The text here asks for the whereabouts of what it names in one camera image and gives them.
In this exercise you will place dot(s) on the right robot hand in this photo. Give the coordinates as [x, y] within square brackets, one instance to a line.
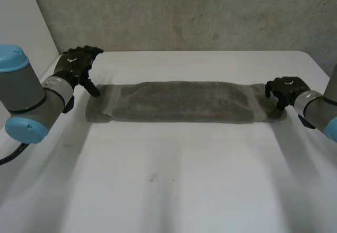
[287, 85]

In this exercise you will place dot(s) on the grey towel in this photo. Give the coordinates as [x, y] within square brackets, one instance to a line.
[181, 102]

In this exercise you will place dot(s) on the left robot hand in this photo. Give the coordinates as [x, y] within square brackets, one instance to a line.
[71, 62]

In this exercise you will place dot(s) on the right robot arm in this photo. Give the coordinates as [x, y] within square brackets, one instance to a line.
[319, 106]

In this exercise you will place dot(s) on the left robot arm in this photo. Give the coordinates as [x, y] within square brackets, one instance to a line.
[23, 96]

